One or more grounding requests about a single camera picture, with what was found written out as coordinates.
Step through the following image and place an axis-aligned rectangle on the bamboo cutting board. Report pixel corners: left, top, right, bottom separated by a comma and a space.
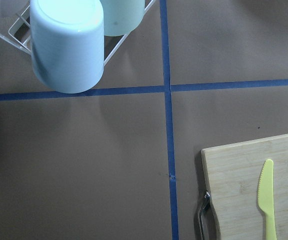
201, 134, 288, 240

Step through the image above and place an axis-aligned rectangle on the light green cup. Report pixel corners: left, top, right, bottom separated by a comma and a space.
101, 0, 145, 37

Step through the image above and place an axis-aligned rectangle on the light blue cup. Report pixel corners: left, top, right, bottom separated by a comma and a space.
30, 0, 104, 94

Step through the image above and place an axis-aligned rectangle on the yellow plastic knife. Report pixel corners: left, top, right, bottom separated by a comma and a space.
257, 159, 277, 240

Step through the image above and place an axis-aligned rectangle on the metal cutting board handle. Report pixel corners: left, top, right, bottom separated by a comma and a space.
198, 190, 211, 240

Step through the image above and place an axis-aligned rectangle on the white wire cup rack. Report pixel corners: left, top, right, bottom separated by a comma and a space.
0, 0, 157, 68

